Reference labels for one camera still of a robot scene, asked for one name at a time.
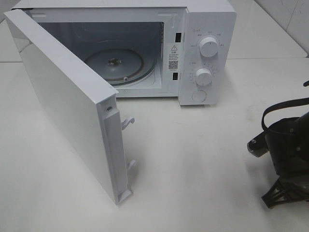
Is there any round white door button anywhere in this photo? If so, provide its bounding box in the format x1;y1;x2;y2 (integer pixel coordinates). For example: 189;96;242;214
192;90;207;102

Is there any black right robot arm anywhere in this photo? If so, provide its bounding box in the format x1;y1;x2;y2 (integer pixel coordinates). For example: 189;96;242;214
262;113;309;208

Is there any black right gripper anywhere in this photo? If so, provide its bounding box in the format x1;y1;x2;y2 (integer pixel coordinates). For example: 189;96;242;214
262;174;309;208

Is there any glass microwave turntable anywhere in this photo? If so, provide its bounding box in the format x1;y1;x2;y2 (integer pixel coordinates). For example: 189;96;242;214
84;48;156;86

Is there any white warning label sticker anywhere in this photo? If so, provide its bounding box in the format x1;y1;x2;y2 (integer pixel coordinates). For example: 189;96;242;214
167;43;181;71

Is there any white microwave oven body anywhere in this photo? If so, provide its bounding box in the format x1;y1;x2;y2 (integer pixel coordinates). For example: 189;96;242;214
10;0;237;105

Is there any white microwave door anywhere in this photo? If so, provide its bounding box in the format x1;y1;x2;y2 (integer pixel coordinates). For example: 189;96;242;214
4;9;135;204

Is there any white microwave knob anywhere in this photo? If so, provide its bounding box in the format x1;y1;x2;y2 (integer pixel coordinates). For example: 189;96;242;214
196;68;212;86
198;35;219;58

